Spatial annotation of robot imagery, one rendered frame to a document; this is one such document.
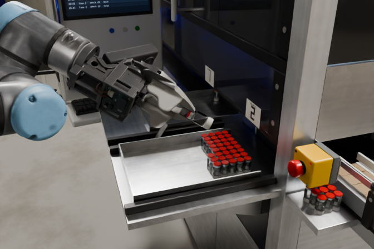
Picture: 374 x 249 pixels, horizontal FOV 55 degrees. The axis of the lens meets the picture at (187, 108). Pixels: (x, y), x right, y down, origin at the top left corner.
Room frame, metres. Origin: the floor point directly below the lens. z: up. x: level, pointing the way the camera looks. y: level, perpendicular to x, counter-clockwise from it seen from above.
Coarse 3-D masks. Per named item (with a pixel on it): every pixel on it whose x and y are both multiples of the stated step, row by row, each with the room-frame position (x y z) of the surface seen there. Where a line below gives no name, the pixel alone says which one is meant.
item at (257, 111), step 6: (252, 102) 0.93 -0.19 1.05; (246, 108) 0.96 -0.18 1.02; (252, 108) 0.93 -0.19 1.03; (258, 108) 0.90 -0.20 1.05; (246, 114) 0.96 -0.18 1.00; (252, 114) 0.93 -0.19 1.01; (258, 114) 0.89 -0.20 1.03; (252, 120) 0.92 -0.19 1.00; (258, 120) 0.89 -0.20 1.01; (258, 126) 0.89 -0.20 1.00
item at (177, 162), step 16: (128, 144) 0.94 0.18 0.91; (144, 144) 0.95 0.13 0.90; (160, 144) 0.97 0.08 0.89; (176, 144) 0.98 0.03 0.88; (192, 144) 0.99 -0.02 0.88; (128, 160) 0.89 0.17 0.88; (144, 160) 0.89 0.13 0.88; (160, 160) 0.89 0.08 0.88; (176, 160) 0.89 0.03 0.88; (192, 160) 0.89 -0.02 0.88; (128, 176) 0.77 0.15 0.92; (144, 176) 0.81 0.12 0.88; (160, 176) 0.81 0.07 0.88; (176, 176) 0.81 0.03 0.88; (192, 176) 0.81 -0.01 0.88; (208, 176) 0.81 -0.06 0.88; (240, 176) 0.77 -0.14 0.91; (256, 176) 0.79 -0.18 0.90; (144, 192) 0.74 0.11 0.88; (160, 192) 0.71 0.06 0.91; (176, 192) 0.72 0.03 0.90
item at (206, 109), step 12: (192, 96) 1.36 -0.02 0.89; (204, 96) 1.38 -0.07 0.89; (204, 108) 1.26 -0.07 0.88; (216, 108) 1.26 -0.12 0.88; (228, 108) 1.26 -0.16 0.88; (144, 120) 1.12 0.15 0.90; (180, 120) 1.16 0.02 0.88; (216, 120) 1.12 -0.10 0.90; (228, 120) 1.13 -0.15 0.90; (240, 120) 1.15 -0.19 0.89
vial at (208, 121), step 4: (192, 112) 0.57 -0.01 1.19; (196, 112) 0.57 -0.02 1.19; (200, 112) 0.57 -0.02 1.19; (192, 116) 0.57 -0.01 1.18; (196, 116) 0.57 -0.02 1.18; (200, 116) 0.57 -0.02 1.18; (204, 116) 0.57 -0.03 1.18; (208, 116) 0.57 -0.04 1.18; (192, 120) 0.57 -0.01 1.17; (196, 120) 0.56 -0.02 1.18; (200, 120) 0.56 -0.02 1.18; (204, 120) 0.56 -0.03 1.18; (208, 120) 0.56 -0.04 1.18; (212, 120) 0.57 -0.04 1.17; (200, 124) 0.56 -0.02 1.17; (204, 124) 0.56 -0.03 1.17; (208, 124) 0.56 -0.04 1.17; (208, 128) 0.56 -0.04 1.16
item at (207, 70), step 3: (207, 66) 1.27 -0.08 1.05; (207, 69) 1.27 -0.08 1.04; (210, 69) 1.24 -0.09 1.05; (207, 72) 1.27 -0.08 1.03; (210, 72) 1.24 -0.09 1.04; (213, 72) 1.21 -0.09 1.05; (207, 75) 1.27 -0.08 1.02; (210, 75) 1.24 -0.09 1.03; (213, 75) 1.21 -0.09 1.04; (207, 78) 1.27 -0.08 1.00; (210, 78) 1.24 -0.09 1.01; (213, 78) 1.21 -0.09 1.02; (207, 81) 1.27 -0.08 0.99; (210, 81) 1.23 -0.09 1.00; (213, 81) 1.21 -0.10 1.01; (210, 84) 1.23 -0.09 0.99; (213, 84) 1.21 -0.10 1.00; (213, 87) 1.21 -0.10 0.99
